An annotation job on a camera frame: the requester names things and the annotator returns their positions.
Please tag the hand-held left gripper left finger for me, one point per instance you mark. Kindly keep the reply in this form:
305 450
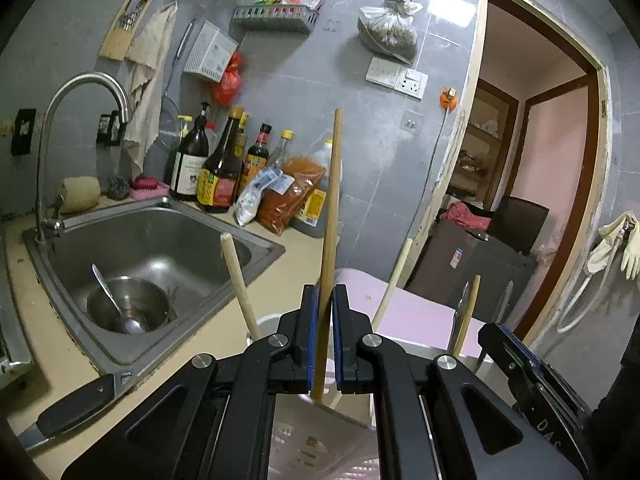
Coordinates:
311 320

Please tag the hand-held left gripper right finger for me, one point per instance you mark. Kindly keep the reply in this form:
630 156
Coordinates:
341 330

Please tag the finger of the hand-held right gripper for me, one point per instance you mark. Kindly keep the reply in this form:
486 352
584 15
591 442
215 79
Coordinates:
510 360

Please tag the wooden chopstick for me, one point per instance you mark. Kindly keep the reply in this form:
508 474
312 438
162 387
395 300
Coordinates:
240 290
392 285
467 310
329 240

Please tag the metal peeler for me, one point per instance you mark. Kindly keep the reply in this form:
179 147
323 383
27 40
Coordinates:
461 310

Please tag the white plastic utensil holder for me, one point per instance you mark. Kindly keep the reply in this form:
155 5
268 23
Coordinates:
320 445

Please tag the person's right forearm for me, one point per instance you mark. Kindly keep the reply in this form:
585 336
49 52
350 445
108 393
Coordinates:
620 410

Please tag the pink table cloth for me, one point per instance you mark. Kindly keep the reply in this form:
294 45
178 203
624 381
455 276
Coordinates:
410 310

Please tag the grey cabinet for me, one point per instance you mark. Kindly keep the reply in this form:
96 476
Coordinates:
470 270

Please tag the cooking oil jug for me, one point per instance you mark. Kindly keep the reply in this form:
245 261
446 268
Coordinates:
312 205

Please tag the chili powder bag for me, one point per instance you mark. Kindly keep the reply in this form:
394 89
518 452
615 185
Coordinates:
292 195

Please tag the white seasoning packet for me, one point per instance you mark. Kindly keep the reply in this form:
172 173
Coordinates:
255 195

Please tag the black monitor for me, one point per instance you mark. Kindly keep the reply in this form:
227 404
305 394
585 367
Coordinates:
520 222

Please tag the cream rubber glove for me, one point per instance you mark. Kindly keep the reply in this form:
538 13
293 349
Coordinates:
632 255
607 245

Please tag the red cloth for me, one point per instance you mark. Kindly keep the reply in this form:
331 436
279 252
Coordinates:
465 216

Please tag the steel sink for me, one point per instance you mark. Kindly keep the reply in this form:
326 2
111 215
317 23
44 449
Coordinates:
165 240

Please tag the tall soy sauce bottle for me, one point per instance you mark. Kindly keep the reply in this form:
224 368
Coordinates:
220 180

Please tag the steel bowl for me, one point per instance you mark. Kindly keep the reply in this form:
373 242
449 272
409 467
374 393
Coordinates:
145 300

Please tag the dark bottle red label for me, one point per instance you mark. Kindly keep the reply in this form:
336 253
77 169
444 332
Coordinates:
256 157

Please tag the clear bottle yellow cap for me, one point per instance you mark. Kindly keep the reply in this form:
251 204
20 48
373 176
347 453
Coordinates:
282 150

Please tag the dark pump bottle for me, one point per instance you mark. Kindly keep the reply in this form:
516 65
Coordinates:
190 165

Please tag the dark bottle yellow cap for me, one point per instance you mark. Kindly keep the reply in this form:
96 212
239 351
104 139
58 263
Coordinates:
243 135

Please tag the metal spoon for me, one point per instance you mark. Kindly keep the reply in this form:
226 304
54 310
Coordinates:
112 300

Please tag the steel wool scrubber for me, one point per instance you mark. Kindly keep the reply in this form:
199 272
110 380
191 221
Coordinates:
118 186

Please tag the wooden shelf unit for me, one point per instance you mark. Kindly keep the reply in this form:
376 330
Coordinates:
505 125

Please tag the metal strainer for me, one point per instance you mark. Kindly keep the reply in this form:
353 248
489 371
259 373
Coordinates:
170 127

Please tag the red plastic bag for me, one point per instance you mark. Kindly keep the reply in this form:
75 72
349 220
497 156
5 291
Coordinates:
227 82

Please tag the beige loofah sponge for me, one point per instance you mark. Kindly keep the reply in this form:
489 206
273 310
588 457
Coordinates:
77 194

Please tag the beige hanging towel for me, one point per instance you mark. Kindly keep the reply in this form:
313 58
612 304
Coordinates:
150 75

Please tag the hanging clear plastic bag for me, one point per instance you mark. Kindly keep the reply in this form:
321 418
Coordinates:
390 30

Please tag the steel faucet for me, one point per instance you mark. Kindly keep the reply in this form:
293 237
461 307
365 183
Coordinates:
50 120

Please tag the wooden cutting board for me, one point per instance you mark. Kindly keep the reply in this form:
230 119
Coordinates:
125 25

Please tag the wooden door frame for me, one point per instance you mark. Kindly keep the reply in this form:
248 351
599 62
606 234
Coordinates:
597 160

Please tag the small metal wall hook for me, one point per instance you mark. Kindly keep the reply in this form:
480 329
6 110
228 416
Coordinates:
411 123

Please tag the orange wall hook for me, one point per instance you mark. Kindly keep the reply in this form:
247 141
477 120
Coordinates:
448 98

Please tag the white wall switch socket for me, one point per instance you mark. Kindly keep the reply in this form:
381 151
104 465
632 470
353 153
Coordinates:
397 76

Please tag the black wall socket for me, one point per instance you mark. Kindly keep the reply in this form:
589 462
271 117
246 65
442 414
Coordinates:
23 131
107 127

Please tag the white wall box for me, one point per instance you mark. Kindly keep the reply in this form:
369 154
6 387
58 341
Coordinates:
210 52

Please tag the grey wall rack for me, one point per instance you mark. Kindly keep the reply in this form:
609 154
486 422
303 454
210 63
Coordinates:
275 16

